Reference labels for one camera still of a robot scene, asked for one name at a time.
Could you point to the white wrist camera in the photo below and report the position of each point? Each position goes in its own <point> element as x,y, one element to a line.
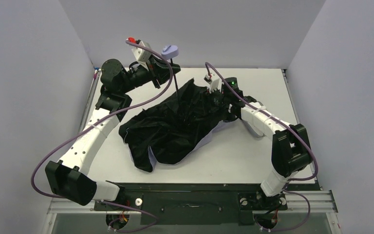
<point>213,82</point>
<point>142,56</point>

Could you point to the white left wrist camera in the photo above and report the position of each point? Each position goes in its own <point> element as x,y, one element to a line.
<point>142,56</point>

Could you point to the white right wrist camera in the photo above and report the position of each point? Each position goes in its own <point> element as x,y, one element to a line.
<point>213,82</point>

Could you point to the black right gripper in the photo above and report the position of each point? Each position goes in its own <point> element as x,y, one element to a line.
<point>217,98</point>

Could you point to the aluminium front frame rail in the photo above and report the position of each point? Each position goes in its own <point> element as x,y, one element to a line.
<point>315,201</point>

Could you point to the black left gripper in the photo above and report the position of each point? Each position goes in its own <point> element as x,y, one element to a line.
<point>156,72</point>

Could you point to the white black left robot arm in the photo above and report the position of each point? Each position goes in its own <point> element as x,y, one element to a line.
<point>68,177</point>

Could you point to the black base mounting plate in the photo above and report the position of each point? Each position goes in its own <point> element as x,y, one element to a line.
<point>132,192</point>

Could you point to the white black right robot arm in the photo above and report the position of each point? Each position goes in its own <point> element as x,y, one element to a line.
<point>290,153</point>

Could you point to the lavender folding umbrella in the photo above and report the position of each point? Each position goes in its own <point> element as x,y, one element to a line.
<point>170,130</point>

